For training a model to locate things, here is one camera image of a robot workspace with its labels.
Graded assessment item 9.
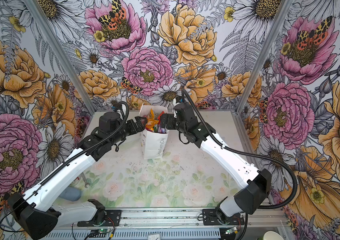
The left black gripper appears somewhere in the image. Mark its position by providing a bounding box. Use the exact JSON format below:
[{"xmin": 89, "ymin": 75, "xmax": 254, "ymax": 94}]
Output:
[{"xmin": 110, "ymin": 116, "xmax": 147, "ymax": 145}]

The orange Fox's fruits candy bag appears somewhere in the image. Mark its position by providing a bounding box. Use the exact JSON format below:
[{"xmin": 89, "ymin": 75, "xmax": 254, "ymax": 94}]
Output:
[{"xmin": 145, "ymin": 119, "xmax": 159, "ymax": 133}]

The white paper bag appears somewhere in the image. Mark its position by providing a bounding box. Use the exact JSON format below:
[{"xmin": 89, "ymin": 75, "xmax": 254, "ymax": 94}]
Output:
[{"xmin": 139, "ymin": 105, "xmax": 168, "ymax": 160}]

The small orange biscuit packet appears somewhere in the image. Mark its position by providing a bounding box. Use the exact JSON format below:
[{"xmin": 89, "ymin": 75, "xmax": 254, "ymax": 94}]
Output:
[{"xmin": 147, "ymin": 109, "xmax": 155, "ymax": 120}]

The red yellow snack packet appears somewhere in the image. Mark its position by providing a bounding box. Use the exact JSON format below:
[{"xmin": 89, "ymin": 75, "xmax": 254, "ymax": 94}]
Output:
[{"xmin": 157, "ymin": 111, "xmax": 165, "ymax": 121}]

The purple snack packet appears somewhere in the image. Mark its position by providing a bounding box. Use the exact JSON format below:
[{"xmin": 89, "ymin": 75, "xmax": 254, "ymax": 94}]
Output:
[{"xmin": 158, "ymin": 127, "xmax": 167, "ymax": 134}]

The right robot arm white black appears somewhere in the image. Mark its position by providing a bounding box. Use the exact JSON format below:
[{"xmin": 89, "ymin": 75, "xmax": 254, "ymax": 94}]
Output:
[{"xmin": 159, "ymin": 103, "xmax": 272, "ymax": 221}]

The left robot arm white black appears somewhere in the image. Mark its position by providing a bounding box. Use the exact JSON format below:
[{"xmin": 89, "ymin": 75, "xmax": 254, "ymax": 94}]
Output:
[{"xmin": 8, "ymin": 112, "xmax": 147, "ymax": 240}]

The metal wrench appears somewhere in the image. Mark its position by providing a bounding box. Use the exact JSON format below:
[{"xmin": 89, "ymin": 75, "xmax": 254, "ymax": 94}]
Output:
[{"xmin": 81, "ymin": 173, "xmax": 91, "ymax": 188}]

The blue sponge block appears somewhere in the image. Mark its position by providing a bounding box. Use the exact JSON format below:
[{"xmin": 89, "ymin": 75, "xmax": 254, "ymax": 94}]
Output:
[{"xmin": 59, "ymin": 187, "xmax": 82, "ymax": 202}]

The green circuit board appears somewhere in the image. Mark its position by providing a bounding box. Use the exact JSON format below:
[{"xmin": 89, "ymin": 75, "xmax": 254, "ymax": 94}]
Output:
[
  {"xmin": 88, "ymin": 230, "xmax": 110, "ymax": 240},
  {"xmin": 225, "ymin": 227, "xmax": 238, "ymax": 235}
]

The right green circuit board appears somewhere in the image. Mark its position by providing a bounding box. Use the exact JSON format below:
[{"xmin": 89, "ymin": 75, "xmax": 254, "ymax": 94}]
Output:
[{"xmin": 225, "ymin": 227, "xmax": 238, "ymax": 235}]

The white paper cup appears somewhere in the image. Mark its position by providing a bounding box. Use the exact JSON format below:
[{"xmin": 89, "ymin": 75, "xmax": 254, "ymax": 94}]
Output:
[{"xmin": 262, "ymin": 231, "xmax": 284, "ymax": 240}]

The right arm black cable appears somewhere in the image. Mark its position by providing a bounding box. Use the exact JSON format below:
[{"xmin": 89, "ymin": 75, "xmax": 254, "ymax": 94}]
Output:
[{"xmin": 181, "ymin": 89, "xmax": 298, "ymax": 210}]

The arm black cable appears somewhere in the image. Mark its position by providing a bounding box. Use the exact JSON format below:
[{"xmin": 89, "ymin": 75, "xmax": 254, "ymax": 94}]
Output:
[
  {"xmin": 0, "ymin": 101, "xmax": 130, "ymax": 232},
  {"xmin": 181, "ymin": 89, "xmax": 298, "ymax": 210}
]

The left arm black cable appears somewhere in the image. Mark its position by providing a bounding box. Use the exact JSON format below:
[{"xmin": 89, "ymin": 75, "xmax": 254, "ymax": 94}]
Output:
[{"xmin": 0, "ymin": 101, "xmax": 130, "ymax": 232}]

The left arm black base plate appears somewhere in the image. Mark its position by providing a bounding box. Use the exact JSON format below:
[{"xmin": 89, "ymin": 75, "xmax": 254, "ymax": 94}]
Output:
[{"xmin": 77, "ymin": 210, "xmax": 122, "ymax": 227}]

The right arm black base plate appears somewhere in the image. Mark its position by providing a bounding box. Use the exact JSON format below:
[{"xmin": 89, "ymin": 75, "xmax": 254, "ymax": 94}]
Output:
[{"xmin": 198, "ymin": 209, "xmax": 245, "ymax": 226}]

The white vented cable tray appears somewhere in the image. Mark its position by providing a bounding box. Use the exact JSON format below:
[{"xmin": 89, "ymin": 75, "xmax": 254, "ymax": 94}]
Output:
[{"xmin": 43, "ymin": 228, "xmax": 221, "ymax": 240}]

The aluminium mounting rail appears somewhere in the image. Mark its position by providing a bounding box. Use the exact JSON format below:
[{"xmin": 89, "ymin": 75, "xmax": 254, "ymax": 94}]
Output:
[{"xmin": 51, "ymin": 203, "xmax": 288, "ymax": 229}]

